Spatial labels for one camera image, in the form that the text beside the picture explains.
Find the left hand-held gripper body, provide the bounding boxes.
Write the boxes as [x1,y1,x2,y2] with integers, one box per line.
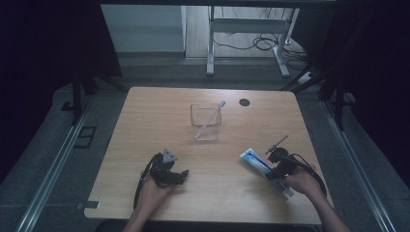
[146,148,182,189]

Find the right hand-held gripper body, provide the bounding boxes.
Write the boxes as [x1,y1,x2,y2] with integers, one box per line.
[264,134,300,179]

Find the blue and white toothpaste tube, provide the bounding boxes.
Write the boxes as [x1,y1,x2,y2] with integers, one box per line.
[240,147,295,199]

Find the clear plastic cup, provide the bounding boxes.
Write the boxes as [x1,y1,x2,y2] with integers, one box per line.
[190,102,223,142]

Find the pink toothbrush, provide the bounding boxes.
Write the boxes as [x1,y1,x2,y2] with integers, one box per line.
[193,100,227,140]

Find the person's right hand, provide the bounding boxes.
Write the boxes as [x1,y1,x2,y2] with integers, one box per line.
[282,163,324,198]

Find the person's left hand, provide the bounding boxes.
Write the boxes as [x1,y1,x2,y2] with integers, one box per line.
[140,173,178,211]

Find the grey tape strip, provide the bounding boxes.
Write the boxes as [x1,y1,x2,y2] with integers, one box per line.
[75,200,102,211]

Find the white power strip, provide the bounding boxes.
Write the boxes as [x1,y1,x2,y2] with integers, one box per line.
[297,72,315,86]

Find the black metal stand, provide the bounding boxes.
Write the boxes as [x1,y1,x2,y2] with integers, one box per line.
[71,69,130,128]
[279,13,371,131]

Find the dark curtain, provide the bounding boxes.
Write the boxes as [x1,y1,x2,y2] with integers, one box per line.
[0,0,124,185]
[291,0,410,191]

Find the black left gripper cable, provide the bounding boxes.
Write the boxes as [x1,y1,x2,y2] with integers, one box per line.
[132,154,160,210]

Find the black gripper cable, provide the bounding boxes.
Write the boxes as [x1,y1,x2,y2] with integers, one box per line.
[288,153,329,197]
[132,154,160,210]

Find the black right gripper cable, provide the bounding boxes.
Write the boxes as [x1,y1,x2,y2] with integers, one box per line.
[288,153,329,197]

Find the grey metal floor rail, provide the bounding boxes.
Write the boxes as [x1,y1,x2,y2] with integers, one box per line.
[15,95,95,232]
[320,100,396,232]

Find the black floor cables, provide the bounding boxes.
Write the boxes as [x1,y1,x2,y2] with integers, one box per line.
[213,7,312,66]

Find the white metal desk frame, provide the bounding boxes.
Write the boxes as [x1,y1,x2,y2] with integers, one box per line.
[206,5,301,79]

